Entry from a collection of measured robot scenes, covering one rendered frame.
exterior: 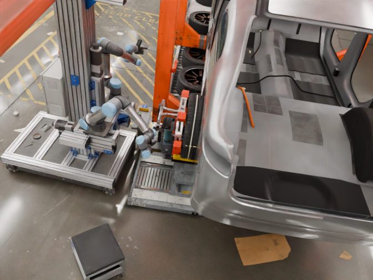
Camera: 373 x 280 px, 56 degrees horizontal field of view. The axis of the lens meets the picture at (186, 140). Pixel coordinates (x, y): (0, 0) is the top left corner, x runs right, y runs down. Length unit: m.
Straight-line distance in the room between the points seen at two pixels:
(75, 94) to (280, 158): 2.05
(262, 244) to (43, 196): 2.37
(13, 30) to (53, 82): 3.19
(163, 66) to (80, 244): 1.86
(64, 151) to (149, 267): 1.63
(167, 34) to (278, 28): 2.52
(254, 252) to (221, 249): 0.34
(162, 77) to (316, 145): 1.67
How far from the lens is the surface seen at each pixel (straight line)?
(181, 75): 4.96
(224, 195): 2.53
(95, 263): 3.18
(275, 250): 3.87
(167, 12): 3.37
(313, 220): 2.72
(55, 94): 3.62
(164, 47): 3.52
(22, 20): 0.37
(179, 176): 3.90
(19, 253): 3.75
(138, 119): 3.06
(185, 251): 3.64
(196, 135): 3.24
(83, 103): 3.60
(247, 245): 3.80
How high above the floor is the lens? 3.14
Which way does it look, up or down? 42 degrees down
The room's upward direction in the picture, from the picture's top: 10 degrees clockwise
